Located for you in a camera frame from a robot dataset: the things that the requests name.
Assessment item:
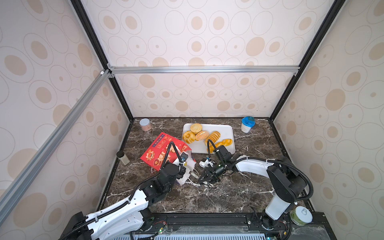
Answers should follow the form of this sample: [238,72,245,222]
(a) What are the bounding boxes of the twisted yellow fake bread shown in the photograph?
[209,139,233,153]

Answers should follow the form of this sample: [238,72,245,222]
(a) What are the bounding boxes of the red paper gift bag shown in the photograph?
[140,132,196,185]

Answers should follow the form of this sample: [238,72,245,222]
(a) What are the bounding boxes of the ridged fake bread stack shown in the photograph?
[205,131,221,146]

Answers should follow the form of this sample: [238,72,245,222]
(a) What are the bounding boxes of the oval fake bread roll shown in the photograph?
[195,130,210,141]

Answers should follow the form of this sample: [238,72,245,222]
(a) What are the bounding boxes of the pumpkin shaped fake bread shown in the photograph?
[183,131,196,144]

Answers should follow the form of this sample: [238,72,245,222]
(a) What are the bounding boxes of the round fake bread bun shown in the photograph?
[190,124,203,135]

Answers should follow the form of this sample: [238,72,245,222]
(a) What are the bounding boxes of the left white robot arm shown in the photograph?
[60,151,189,240]

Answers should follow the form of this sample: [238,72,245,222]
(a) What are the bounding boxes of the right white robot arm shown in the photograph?
[198,140,314,231]

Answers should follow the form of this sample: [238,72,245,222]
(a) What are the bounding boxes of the white rectangular tray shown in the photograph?
[182,124,236,154]

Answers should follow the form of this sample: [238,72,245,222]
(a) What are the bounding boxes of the white cup blue lid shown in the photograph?
[241,116,256,134]

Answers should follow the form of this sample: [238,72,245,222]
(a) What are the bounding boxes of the small brown bottle black cap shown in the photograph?
[116,151,130,166]

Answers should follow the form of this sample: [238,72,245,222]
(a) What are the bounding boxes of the clear jar pink contents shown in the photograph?
[139,118,152,132]

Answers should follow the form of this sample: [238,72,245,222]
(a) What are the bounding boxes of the green tape roll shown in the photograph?
[290,206,313,226]

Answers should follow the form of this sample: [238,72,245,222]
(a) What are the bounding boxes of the left diagonal aluminium bar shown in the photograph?
[1,69,111,224]

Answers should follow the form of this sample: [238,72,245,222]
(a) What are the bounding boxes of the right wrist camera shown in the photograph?
[199,159,215,168]

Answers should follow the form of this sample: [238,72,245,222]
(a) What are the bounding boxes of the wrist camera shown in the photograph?
[199,159,215,168]
[178,152,189,170]

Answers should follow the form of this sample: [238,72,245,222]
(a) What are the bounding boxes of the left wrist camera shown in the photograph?
[178,152,189,170]

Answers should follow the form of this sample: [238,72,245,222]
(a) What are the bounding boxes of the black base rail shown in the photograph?
[128,212,336,240]

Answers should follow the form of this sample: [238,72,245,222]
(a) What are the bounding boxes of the horizontal aluminium frame bar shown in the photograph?
[110,65,300,74]

